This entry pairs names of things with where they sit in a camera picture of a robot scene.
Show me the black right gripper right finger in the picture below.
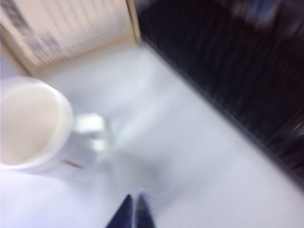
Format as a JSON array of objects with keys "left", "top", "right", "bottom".
[{"left": 135, "top": 189, "right": 158, "bottom": 228}]

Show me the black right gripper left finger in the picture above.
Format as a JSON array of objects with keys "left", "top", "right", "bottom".
[{"left": 104, "top": 194, "right": 133, "bottom": 228}]

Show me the white ceramic cup gold frame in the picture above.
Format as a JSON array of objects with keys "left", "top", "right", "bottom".
[{"left": 0, "top": 76, "right": 113, "bottom": 174}]

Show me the black computer keyboard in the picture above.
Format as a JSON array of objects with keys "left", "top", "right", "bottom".
[{"left": 133, "top": 0, "right": 304, "bottom": 182}]

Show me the beige desk calendar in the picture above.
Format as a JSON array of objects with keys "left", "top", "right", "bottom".
[{"left": 0, "top": 0, "right": 141, "bottom": 77}]

